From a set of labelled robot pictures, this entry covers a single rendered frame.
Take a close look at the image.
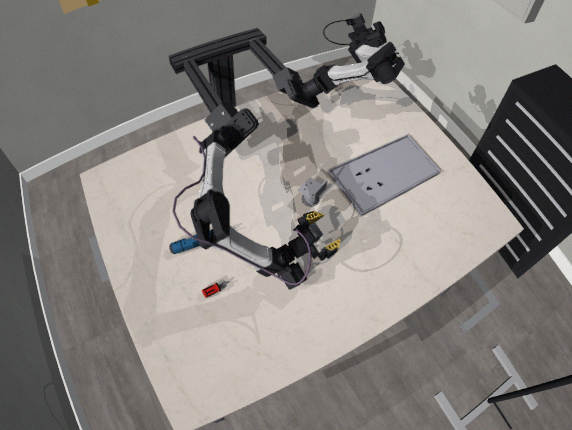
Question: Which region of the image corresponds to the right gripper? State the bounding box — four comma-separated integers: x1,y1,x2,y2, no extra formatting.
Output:
288,211,341,262

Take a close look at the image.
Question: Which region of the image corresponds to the grey l-shaped bracket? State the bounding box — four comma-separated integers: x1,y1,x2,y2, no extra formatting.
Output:
298,178,328,201

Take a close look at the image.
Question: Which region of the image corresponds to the red-handled screwdriver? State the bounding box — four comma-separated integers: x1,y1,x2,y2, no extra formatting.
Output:
202,281,230,298

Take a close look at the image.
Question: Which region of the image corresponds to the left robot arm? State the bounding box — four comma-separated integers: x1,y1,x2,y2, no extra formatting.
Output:
288,14,405,105

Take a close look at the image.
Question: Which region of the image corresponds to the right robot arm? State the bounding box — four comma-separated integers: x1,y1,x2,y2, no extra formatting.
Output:
191,110,323,283

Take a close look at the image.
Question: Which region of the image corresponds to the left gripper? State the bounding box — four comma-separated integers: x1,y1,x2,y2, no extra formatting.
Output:
348,21,385,41

